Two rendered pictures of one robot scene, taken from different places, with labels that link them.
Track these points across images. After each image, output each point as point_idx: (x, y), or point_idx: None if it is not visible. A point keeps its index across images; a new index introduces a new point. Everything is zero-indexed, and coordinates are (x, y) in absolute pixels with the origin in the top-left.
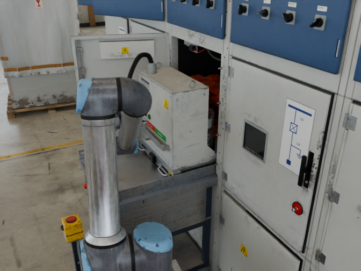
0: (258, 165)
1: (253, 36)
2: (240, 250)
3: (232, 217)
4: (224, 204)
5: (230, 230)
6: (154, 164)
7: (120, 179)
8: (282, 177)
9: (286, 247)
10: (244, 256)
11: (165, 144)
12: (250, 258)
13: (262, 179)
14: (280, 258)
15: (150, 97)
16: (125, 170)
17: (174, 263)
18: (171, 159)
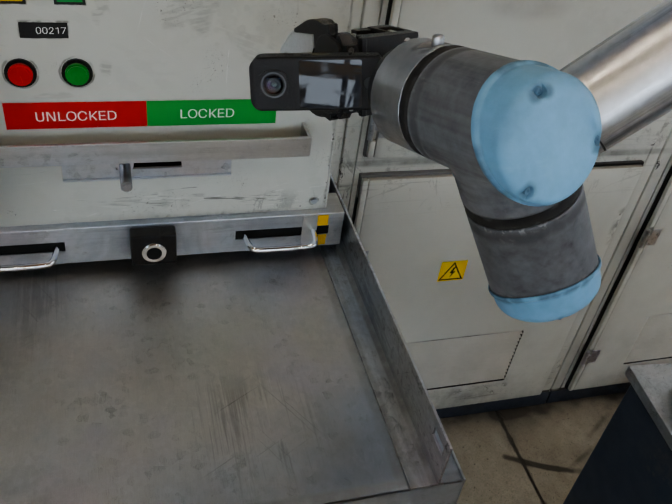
0: (552, 12)
1: None
2: (436, 281)
3: (408, 223)
4: (370, 212)
5: (393, 264)
6: (159, 267)
7: (229, 399)
8: (641, 1)
9: (604, 165)
10: (452, 282)
11: (268, 135)
12: (474, 272)
13: (561, 45)
14: (586, 200)
15: None
16: (151, 369)
17: (646, 371)
18: (314, 174)
